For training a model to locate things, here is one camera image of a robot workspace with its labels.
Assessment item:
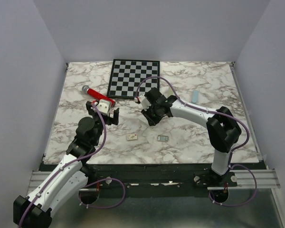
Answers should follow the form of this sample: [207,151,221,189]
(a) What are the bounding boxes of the grey staple strip tray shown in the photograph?
[157,135,169,142]

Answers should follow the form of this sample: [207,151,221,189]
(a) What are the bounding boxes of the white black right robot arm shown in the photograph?
[137,87,242,186]

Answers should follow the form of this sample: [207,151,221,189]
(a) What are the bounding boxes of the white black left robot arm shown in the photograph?
[13,99,119,228]

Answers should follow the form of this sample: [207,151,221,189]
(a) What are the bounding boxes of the pale green stapler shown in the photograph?
[167,87,174,97]

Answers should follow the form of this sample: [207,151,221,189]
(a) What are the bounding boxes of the light blue stapler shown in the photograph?
[191,90,199,104]

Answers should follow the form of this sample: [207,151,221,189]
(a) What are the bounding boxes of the red glitter toy microphone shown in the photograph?
[82,85,115,107]

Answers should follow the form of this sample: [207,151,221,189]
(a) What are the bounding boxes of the small staple box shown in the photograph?
[126,133,138,141]

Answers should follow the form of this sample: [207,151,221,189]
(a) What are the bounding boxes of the black white chessboard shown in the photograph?
[107,59,160,99]

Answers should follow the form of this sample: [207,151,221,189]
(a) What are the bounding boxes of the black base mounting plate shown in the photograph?
[38,163,255,198]

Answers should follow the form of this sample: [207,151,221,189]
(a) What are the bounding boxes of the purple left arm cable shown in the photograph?
[18,101,126,228]

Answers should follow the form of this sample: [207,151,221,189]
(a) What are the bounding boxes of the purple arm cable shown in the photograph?
[134,76,257,207]
[18,101,126,228]

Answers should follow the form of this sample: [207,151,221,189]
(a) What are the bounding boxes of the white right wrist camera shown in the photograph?
[134,95,152,111]

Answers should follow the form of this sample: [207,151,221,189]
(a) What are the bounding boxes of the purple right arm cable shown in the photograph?
[134,76,257,207]

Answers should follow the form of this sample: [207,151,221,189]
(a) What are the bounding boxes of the aluminium rail left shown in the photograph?
[27,171,100,195]

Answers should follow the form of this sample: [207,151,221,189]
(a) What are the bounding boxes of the aluminium rail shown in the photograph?
[27,171,100,195]
[203,170,281,190]

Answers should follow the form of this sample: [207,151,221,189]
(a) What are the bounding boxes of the aluminium rail right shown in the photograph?
[203,170,281,190]

